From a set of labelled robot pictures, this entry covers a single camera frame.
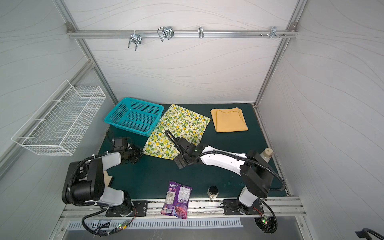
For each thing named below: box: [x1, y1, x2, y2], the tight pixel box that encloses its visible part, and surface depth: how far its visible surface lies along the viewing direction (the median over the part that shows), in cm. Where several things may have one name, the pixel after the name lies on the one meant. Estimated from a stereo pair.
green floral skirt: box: [143, 104, 211, 160], surface depth 106 cm
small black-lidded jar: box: [207, 185, 219, 200], surface depth 73 cm
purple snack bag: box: [160, 181, 193, 220], surface depth 76 cm
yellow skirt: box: [210, 107, 249, 133], surface depth 110 cm
